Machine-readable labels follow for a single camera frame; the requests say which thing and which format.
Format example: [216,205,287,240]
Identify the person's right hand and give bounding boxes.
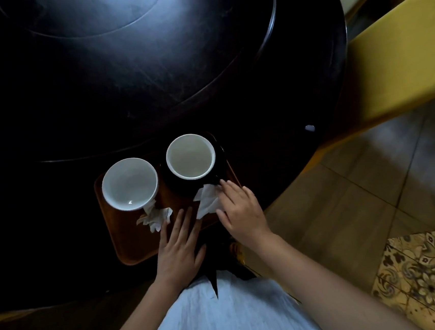
[213,175,275,255]

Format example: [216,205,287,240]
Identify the person's left hand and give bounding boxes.
[149,206,212,293]

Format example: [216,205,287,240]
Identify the white paper tissue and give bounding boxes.
[134,198,175,235]
[191,182,227,220]

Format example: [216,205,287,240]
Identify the person's right forearm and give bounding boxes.
[253,220,424,330]

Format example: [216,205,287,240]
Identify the person's left forearm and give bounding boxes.
[87,279,188,330]

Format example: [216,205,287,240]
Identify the crumpled white paper tissue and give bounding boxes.
[134,198,175,235]

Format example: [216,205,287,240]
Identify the brown wooden tray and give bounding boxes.
[91,146,249,269]

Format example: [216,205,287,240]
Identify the black saucer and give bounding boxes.
[157,131,231,198]

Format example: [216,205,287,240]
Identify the white ceramic cup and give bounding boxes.
[163,131,218,183]

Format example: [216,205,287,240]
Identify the white ceramic bowl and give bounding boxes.
[99,155,162,214]

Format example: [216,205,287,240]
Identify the person's white garment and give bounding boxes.
[134,260,330,330]

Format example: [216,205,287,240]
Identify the dark round turntable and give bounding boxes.
[0,0,292,169]

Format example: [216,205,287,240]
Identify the yellow chair cover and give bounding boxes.
[289,0,435,170]

